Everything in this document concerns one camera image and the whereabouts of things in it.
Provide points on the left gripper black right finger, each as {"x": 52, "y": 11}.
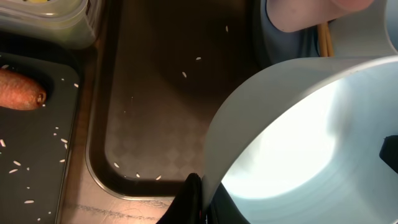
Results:
{"x": 389, "y": 152}

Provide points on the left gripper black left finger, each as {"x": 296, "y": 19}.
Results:
{"x": 186, "y": 206}

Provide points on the light blue bowl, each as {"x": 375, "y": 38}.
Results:
{"x": 300, "y": 142}

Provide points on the pink plastic cup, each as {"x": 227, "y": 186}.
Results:
{"x": 294, "y": 15}

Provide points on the orange carrot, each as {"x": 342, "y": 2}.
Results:
{"x": 19, "y": 92}

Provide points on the black waste tray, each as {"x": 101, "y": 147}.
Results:
{"x": 36, "y": 144}

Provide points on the clear plastic waste bin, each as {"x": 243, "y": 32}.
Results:
{"x": 70, "y": 23}

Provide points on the wooden chopstick right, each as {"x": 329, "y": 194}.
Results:
{"x": 328, "y": 41}

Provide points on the wooden chopstick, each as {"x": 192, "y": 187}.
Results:
{"x": 328, "y": 41}
{"x": 322, "y": 40}

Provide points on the light blue plastic cup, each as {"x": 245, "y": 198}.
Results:
{"x": 371, "y": 32}

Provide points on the wooden chopstick left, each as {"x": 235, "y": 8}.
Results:
{"x": 322, "y": 40}

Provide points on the brown plastic serving tray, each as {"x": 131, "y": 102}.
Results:
{"x": 167, "y": 67}

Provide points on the dark blue plate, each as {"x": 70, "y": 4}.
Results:
{"x": 272, "y": 46}

